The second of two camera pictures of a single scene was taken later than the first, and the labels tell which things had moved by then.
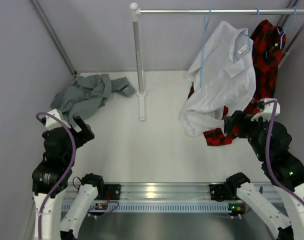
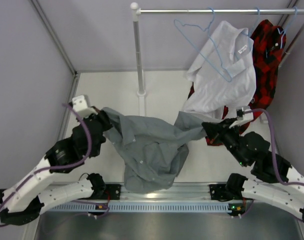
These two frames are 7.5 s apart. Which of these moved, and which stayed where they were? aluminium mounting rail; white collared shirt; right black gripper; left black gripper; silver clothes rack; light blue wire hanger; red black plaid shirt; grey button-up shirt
Moved: left black gripper; light blue wire hanger; right black gripper; grey button-up shirt
Stayed: silver clothes rack; red black plaid shirt; white collared shirt; aluminium mounting rail
